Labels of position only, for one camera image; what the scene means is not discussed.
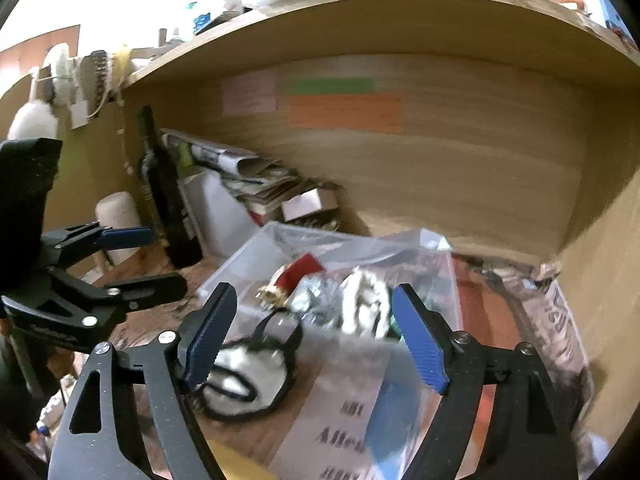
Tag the wooden shelf cabinet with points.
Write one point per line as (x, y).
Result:
(509, 126)

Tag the white black-trimmed fabric pouch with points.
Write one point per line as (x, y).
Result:
(252, 375)

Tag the orange printed poster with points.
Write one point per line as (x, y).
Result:
(504, 303)

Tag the pink sticky note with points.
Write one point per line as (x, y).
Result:
(250, 93)

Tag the stack of newspapers and magazines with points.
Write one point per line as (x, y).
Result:
(259, 183)

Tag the red fabric piece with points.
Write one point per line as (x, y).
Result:
(294, 272)

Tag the grey knit cloth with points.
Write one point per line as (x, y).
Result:
(317, 300)

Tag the dark wine bottle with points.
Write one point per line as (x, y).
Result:
(159, 177)

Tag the left hand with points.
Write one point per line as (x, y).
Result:
(61, 362)

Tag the blue cloth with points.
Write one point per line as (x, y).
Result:
(391, 428)

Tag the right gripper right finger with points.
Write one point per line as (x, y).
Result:
(427, 336)

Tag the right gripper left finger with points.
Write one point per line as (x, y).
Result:
(202, 333)

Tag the white drawstring pouch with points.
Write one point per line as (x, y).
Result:
(366, 310)

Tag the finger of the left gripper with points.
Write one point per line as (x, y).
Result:
(151, 291)
(120, 237)

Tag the clear plastic storage box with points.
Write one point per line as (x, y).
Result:
(419, 257)

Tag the orange sticky note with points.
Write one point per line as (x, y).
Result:
(379, 113)

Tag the white paper sheet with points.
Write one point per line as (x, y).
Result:
(222, 223)

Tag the small white box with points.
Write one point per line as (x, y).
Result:
(308, 203)

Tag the green sticky note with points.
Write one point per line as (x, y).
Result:
(331, 86)

